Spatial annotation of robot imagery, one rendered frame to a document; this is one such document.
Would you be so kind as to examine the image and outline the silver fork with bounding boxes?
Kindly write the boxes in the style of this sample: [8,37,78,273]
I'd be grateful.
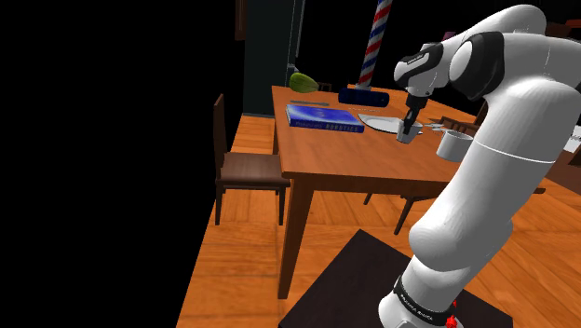
[426,117,450,133]

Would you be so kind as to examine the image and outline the white plate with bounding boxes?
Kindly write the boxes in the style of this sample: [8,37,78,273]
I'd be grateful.
[357,113,426,136]

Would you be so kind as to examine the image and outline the dark blue cylinder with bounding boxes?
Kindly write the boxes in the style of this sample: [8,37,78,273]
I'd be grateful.
[337,87,392,109]

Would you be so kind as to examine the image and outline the large white cup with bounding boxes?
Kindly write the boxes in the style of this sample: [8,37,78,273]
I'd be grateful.
[436,130,476,164]

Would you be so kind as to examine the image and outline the red white blue striped pole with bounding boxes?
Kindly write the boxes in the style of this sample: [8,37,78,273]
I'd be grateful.
[355,0,394,90]

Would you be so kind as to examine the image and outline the brown wooden table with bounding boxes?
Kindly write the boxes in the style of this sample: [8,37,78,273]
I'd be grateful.
[270,84,547,301]

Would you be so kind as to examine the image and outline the blue book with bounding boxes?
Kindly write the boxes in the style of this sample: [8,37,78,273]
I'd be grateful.
[284,102,366,135]

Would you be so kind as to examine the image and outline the green fruit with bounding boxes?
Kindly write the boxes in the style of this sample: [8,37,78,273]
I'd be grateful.
[288,71,320,94]

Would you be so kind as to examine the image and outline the dark tall cabinet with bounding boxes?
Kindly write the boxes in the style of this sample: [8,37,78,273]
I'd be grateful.
[242,0,306,117]

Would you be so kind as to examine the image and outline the dark framed wall picture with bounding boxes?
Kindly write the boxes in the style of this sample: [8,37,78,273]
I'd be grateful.
[234,0,249,43]

